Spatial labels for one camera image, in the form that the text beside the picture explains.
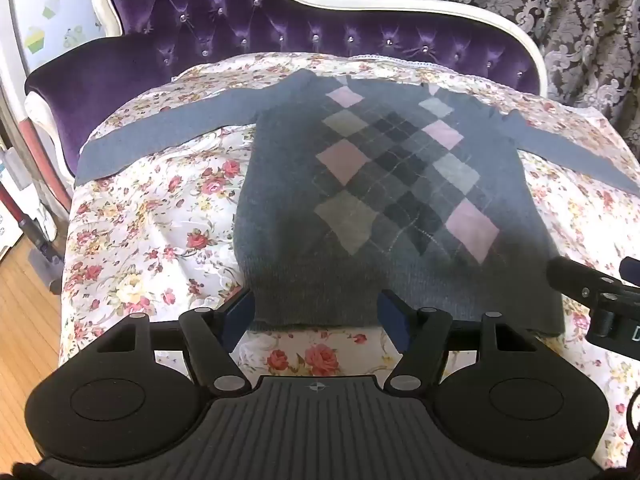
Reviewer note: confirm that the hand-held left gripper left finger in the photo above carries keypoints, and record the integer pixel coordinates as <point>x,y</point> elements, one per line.
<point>239,317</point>

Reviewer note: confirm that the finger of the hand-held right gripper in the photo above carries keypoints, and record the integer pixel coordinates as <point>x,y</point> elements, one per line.
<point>632,270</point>
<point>570,275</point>

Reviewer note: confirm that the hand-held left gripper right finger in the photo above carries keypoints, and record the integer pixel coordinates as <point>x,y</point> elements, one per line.
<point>395,317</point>

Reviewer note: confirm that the grey argyle knit sweater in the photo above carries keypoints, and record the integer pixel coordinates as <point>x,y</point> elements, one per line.
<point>300,220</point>

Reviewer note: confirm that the floral print blanket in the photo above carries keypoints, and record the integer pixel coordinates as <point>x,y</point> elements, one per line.
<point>150,220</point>

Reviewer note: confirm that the grey damask curtain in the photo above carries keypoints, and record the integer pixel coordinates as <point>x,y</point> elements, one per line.
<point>575,20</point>

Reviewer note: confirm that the purple tufted sofa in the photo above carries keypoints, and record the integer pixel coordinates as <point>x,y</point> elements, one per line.
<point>225,15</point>

